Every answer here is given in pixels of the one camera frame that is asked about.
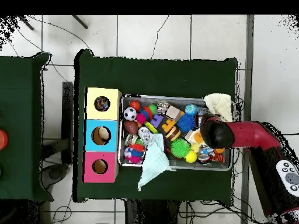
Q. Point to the clear plastic bottle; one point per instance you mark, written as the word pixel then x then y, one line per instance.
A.
pixel 145 135

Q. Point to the mint green cloth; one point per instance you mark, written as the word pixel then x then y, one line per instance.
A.
pixel 154 163

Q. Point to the cream knitted cloth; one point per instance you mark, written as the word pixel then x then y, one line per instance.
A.
pixel 219 105

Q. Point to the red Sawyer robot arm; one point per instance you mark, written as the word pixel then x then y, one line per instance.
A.
pixel 252 135

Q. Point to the shallow mesh bin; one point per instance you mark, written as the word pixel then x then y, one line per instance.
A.
pixel 128 100

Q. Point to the wooden box with three holes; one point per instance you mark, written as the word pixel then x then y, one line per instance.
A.
pixel 91 114

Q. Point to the brown toy football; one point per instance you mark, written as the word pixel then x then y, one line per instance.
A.
pixel 131 127

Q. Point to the black and white soccer ball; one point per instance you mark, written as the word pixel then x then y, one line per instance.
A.
pixel 129 113

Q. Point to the plain wooden block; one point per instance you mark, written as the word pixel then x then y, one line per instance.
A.
pixel 172 112

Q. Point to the blue spiky ball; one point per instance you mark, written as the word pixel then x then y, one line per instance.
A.
pixel 185 123

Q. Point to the green spiky ball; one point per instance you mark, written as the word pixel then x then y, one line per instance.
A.
pixel 180 148

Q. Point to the dark green tablecloth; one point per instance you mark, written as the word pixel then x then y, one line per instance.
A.
pixel 18 163
pixel 151 77

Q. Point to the yellow ball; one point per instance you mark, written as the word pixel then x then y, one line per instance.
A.
pixel 191 156

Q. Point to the small orange basketball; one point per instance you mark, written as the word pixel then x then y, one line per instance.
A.
pixel 219 151

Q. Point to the black upright bar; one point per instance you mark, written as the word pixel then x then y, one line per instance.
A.
pixel 67 121

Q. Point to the black tripod leg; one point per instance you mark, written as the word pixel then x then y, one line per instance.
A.
pixel 25 22
pixel 80 22

